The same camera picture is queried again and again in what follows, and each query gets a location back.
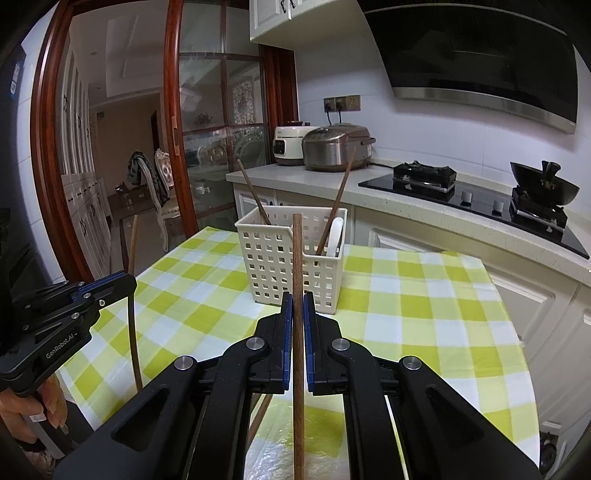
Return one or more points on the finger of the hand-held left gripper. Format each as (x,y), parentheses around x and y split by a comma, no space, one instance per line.
(46,300)
(113,288)

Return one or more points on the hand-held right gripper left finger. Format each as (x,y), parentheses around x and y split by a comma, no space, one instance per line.
(287,332)

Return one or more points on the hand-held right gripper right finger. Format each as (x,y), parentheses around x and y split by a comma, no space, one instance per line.
(309,332)

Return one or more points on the white plastic utensil basket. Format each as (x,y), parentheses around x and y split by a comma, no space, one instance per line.
(272,263)

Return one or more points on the white ceramic spoon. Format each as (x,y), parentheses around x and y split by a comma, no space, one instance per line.
(335,230)

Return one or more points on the person's left hand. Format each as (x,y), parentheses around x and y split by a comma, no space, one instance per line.
(51,401)

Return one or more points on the brown low table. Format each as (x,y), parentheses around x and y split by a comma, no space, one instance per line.
(128,196)

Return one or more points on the white ornate dining chair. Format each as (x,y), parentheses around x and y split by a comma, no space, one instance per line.
(162,194)

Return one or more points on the green checkered tablecloth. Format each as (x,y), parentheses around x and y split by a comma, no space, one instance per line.
(415,314)

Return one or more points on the white display cabinet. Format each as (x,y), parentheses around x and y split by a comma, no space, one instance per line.
(78,184)

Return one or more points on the dark jacket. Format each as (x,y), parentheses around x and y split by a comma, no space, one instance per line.
(136,168)

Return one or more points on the white stone countertop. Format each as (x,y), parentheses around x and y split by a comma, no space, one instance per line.
(277,175)

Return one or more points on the brown rice cooker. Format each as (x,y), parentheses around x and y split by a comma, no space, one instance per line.
(332,150)

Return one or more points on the white pressure cooker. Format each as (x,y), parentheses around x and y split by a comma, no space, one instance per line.
(288,145)

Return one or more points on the black burner grate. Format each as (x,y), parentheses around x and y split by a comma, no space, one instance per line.
(425,175)
(538,212)

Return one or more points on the silver stove knob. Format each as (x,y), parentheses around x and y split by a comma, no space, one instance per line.
(497,206)
(467,197)

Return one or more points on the black glass cooktop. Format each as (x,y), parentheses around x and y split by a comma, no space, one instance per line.
(480,210)

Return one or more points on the white base cabinets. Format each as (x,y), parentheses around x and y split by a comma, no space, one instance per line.
(521,295)

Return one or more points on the wooden sliding glass door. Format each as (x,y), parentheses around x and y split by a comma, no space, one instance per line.
(203,92)

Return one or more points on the black wok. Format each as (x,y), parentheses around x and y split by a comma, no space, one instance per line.
(542,184)

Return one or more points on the black range hood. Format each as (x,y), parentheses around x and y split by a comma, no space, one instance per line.
(471,50)

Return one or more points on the red wooden door frame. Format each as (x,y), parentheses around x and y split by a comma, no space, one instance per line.
(44,138)

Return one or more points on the wall outlet panel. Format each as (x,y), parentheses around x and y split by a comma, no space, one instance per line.
(344,102)

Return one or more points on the white wall cabinet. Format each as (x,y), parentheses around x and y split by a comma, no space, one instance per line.
(295,18)

